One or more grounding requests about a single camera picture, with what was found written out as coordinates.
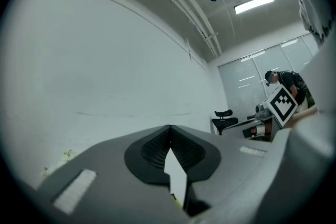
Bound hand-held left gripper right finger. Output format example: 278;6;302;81
170;124;284;224

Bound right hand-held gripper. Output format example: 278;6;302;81
222;86;299;137

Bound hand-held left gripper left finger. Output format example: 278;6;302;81
36;124;193;224

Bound person's right forearm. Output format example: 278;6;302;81
285;106;320;129

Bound black office chair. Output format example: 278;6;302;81
212;109;239;136

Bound ceiling light panel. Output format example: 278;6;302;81
234;0;275;15

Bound person's grey shirt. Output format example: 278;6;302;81
288;0;336;48

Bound white ceiling pipes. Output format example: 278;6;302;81
99;0;224;58

